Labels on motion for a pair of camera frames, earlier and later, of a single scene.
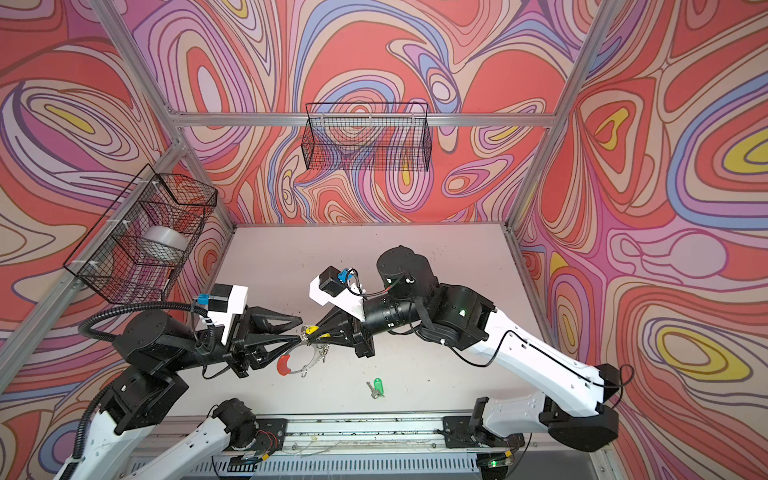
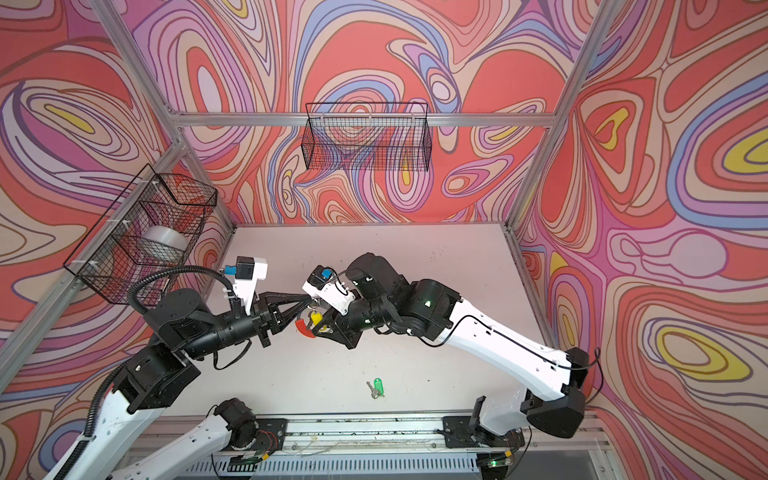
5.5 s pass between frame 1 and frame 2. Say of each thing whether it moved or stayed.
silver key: stayed
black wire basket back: stayed
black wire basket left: stayed
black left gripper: moved
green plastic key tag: stayed
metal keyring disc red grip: moved
